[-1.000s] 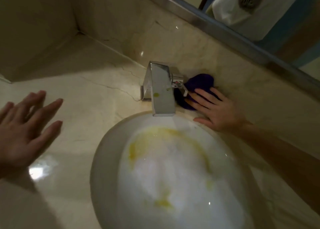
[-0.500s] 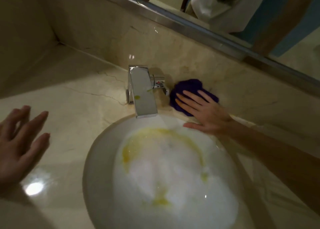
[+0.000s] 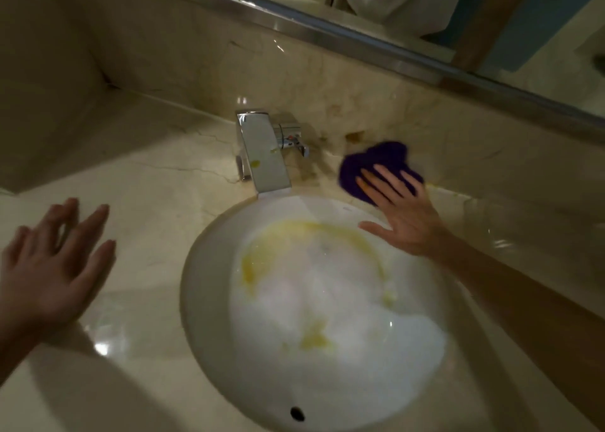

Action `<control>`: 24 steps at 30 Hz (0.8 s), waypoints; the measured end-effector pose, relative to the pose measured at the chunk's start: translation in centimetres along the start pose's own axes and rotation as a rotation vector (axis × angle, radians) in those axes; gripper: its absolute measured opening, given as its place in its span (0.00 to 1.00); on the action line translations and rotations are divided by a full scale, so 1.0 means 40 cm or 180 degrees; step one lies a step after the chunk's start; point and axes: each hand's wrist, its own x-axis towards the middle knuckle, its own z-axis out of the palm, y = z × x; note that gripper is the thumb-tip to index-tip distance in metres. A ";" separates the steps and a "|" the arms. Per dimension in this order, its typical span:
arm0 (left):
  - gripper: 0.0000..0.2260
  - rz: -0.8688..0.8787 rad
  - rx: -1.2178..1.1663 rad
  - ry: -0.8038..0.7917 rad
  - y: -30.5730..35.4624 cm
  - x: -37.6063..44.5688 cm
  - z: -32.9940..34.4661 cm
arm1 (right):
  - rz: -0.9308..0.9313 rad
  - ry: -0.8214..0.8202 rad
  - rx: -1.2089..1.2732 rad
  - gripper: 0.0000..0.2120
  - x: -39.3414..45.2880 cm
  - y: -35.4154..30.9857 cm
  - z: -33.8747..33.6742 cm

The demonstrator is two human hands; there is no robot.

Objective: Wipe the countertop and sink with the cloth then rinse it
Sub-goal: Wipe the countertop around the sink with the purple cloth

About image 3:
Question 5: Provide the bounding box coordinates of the person's left hand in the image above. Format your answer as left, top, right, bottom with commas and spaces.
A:
0, 198, 117, 333

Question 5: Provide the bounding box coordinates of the person's right hand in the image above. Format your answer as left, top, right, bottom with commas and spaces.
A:
355, 164, 450, 259

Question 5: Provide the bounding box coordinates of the purple cleaning cloth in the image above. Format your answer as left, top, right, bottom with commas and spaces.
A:
338, 141, 426, 208

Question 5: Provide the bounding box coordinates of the white round sink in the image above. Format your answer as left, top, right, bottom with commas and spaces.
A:
179, 194, 473, 432

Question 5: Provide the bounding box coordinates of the person's right forearm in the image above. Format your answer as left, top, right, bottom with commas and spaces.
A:
432, 233, 605, 428

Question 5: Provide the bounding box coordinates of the beige marble countertop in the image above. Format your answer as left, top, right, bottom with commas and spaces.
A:
0, 89, 605, 432

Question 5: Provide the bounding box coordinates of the chrome square faucet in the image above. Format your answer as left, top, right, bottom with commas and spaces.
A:
234, 109, 311, 195

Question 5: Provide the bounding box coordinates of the metal framed wall mirror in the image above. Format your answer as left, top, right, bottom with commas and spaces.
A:
108, 0, 605, 147

